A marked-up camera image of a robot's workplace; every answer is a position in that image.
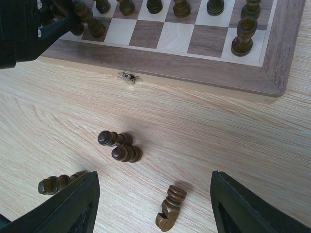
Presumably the wooden chess board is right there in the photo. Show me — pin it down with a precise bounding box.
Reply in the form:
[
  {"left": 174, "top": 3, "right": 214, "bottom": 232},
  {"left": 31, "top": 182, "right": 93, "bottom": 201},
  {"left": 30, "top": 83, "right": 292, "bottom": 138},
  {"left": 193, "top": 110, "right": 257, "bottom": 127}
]
[{"left": 43, "top": 0, "right": 305, "bottom": 99}]

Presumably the dark piece one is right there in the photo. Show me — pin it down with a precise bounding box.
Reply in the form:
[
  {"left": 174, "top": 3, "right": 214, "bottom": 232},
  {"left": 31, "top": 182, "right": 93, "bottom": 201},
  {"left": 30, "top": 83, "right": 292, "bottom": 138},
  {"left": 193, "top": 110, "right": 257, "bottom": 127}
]
[
  {"left": 98, "top": 131, "right": 133, "bottom": 147},
  {"left": 155, "top": 185, "right": 187, "bottom": 232}
]

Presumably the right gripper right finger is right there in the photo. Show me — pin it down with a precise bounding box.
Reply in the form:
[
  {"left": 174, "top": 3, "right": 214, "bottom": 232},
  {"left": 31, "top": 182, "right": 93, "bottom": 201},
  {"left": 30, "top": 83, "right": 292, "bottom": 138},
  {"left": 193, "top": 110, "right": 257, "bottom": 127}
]
[{"left": 210, "top": 171, "right": 311, "bottom": 233}]

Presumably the dark pawn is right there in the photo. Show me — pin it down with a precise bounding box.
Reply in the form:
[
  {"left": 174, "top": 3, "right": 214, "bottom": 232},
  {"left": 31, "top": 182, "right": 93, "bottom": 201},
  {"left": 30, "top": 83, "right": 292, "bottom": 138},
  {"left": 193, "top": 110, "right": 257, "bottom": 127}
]
[
  {"left": 241, "top": 0, "right": 261, "bottom": 19},
  {"left": 173, "top": 0, "right": 191, "bottom": 18},
  {"left": 146, "top": 0, "right": 163, "bottom": 14},
  {"left": 207, "top": 0, "right": 225, "bottom": 16},
  {"left": 117, "top": 0, "right": 135, "bottom": 16},
  {"left": 95, "top": 0, "right": 111, "bottom": 14}
]

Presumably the metal board latch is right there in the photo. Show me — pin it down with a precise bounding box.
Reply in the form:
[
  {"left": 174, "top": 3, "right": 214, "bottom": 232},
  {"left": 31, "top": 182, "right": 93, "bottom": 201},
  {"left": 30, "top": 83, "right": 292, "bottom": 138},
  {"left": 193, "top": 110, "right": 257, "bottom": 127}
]
[{"left": 117, "top": 71, "right": 142, "bottom": 85}]

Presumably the dark piece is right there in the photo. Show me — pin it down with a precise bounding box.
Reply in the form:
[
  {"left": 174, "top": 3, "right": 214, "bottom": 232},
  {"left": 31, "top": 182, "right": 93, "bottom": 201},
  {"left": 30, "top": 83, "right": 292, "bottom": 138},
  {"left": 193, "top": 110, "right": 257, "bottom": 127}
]
[
  {"left": 73, "top": 0, "right": 105, "bottom": 38},
  {"left": 231, "top": 17, "right": 258, "bottom": 57},
  {"left": 38, "top": 171, "right": 87, "bottom": 195}
]

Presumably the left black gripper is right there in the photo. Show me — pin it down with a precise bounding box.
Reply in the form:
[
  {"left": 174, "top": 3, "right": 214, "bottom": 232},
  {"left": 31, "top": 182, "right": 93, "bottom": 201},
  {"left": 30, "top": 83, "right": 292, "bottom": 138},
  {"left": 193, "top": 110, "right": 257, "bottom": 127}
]
[{"left": 0, "top": 0, "right": 81, "bottom": 69}]

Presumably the dark piece two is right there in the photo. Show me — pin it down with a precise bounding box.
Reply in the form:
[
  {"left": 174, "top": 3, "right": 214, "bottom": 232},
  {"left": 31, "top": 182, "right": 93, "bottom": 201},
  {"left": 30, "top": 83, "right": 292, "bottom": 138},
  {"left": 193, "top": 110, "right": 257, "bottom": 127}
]
[
  {"left": 111, "top": 145, "right": 142, "bottom": 163},
  {"left": 70, "top": 23, "right": 85, "bottom": 36}
]

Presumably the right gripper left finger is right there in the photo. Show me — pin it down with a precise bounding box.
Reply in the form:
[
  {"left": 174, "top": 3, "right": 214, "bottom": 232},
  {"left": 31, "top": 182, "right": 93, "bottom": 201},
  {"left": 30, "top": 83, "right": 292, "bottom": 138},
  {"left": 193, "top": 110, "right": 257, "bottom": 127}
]
[{"left": 0, "top": 171, "right": 100, "bottom": 233}]

